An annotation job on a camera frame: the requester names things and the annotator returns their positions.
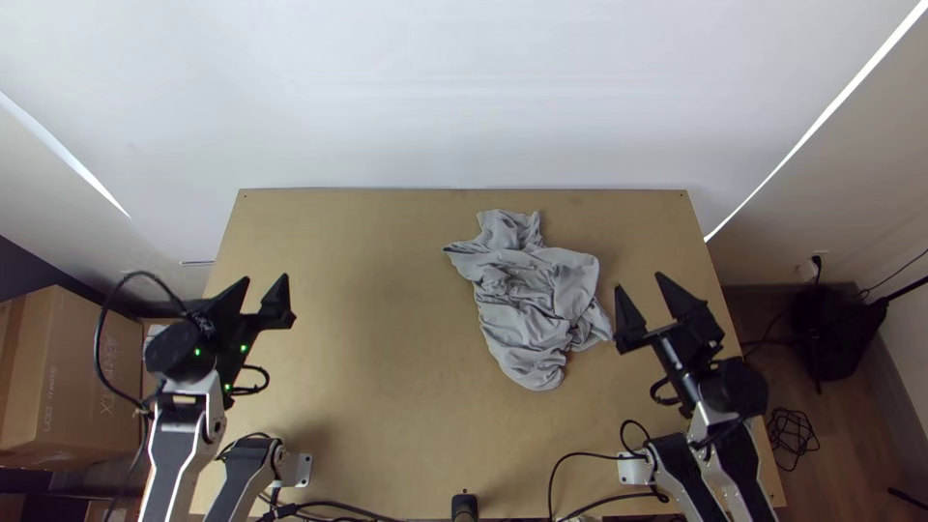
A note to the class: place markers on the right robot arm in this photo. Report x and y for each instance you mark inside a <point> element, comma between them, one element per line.
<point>725,464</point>

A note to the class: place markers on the black bag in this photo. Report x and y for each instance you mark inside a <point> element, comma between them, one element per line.
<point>834,333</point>

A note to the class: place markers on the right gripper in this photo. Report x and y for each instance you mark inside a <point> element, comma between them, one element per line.
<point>678,362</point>

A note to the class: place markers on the white wall socket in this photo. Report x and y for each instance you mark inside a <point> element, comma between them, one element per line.
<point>806,270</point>

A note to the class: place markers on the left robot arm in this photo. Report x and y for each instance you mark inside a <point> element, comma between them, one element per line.
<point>177,435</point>

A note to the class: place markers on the large cardboard box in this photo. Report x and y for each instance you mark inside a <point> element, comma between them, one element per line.
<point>58,377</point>

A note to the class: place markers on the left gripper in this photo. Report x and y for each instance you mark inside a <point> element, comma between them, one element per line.
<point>235,355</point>

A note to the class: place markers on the grey t-shirt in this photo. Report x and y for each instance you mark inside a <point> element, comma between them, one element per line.
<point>529,297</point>

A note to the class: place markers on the black stand post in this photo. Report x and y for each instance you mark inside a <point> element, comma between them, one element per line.
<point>465,507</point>

